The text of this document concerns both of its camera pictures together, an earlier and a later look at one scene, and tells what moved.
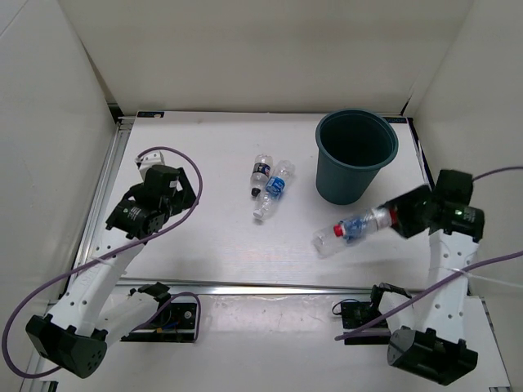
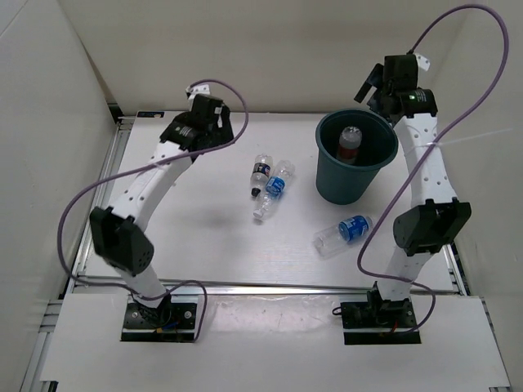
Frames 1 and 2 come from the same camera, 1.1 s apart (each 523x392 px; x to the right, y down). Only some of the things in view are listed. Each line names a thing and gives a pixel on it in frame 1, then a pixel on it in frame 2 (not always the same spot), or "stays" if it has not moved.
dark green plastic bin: x=351 y=147 stays
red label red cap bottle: x=378 y=217 -> x=350 y=138
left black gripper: x=187 y=197 -> x=223 y=134
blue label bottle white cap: x=275 y=187 stays
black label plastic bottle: x=263 y=165 stays
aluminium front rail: x=131 y=286 stays
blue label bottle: x=337 y=236 stays
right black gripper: x=402 y=203 -> x=375 y=79
